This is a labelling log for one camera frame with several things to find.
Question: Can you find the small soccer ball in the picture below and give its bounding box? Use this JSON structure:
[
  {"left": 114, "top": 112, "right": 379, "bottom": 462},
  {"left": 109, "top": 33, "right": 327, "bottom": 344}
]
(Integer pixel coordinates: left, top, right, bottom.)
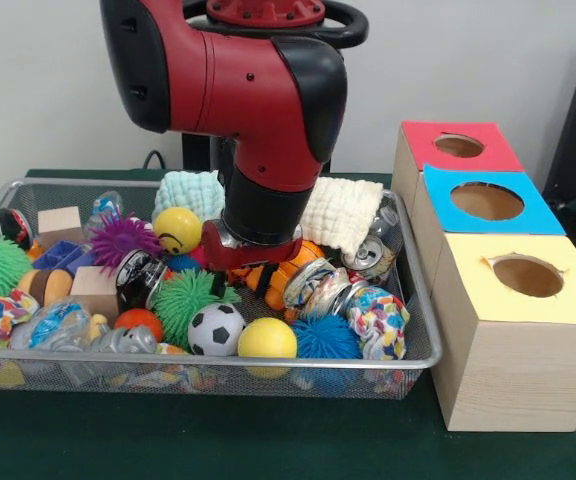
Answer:
[{"left": 187, "top": 303, "right": 246, "bottom": 357}]

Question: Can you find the yellow smiley ball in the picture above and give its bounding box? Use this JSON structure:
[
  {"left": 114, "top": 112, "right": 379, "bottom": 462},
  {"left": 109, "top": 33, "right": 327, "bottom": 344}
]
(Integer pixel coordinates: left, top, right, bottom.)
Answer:
[{"left": 152, "top": 207, "right": 203, "bottom": 255}]

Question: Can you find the blue spiky rubber ball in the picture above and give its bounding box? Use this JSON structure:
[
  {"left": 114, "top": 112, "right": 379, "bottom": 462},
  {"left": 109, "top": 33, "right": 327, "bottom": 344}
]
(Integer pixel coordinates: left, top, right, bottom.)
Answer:
[{"left": 291, "top": 315, "right": 362, "bottom": 361}]

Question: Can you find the mint green waffle cloth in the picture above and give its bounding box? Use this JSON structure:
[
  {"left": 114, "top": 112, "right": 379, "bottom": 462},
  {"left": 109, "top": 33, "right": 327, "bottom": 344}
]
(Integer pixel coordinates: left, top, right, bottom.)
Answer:
[{"left": 154, "top": 170, "right": 231, "bottom": 223}]

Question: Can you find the red crushed soda can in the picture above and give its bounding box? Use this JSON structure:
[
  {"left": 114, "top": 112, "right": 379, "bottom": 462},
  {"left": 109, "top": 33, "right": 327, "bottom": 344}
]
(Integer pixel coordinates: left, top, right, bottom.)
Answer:
[{"left": 116, "top": 252, "right": 167, "bottom": 311}]

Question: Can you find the cream yellow waffle cloth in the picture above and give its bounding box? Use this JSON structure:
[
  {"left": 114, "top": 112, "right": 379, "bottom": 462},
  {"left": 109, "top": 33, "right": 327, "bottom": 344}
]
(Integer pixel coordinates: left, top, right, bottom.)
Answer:
[{"left": 301, "top": 178, "right": 383, "bottom": 256}]

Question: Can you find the small orange basketball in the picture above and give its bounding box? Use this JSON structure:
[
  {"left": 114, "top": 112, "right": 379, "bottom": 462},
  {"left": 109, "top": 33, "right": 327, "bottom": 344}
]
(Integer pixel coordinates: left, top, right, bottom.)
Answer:
[{"left": 268, "top": 240, "right": 327, "bottom": 293}]

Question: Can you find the purple spiky monster toy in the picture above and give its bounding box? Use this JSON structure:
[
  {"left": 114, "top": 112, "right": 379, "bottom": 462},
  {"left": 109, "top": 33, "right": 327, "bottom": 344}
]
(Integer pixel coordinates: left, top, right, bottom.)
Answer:
[{"left": 88, "top": 212, "right": 164, "bottom": 269}]

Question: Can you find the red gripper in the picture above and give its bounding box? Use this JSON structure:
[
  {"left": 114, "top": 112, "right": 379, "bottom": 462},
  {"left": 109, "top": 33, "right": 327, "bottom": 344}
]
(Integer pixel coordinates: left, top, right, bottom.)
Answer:
[{"left": 200, "top": 228, "right": 305, "bottom": 272}]

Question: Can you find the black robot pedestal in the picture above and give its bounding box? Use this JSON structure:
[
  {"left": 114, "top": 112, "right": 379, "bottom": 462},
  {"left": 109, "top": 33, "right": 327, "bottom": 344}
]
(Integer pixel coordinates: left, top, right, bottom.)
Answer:
[{"left": 178, "top": 0, "right": 369, "bottom": 173}]

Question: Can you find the clear mesh bin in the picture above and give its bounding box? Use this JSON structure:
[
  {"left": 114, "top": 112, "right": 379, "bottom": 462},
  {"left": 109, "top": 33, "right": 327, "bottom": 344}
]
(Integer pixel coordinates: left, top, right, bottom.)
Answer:
[{"left": 0, "top": 178, "right": 443, "bottom": 401}]

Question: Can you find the wooden box with three holes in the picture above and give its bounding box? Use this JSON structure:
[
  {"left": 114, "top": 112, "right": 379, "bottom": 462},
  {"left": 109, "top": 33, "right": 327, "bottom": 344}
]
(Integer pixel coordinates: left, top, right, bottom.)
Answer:
[{"left": 391, "top": 121, "right": 576, "bottom": 433}]

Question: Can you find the small green spiky ball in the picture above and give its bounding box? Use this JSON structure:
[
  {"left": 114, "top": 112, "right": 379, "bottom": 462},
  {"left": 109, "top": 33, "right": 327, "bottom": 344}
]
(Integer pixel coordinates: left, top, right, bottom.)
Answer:
[{"left": 151, "top": 268, "right": 241, "bottom": 349}]

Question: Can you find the colourful rope knot toy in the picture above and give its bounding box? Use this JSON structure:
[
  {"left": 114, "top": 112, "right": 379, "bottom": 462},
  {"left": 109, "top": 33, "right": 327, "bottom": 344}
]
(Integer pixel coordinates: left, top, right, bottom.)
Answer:
[{"left": 346, "top": 287, "right": 411, "bottom": 361}]

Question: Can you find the dark green tablecloth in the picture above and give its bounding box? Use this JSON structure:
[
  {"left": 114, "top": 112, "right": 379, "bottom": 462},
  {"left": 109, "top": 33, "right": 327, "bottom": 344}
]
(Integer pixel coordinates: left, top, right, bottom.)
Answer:
[{"left": 0, "top": 168, "right": 576, "bottom": 480}]

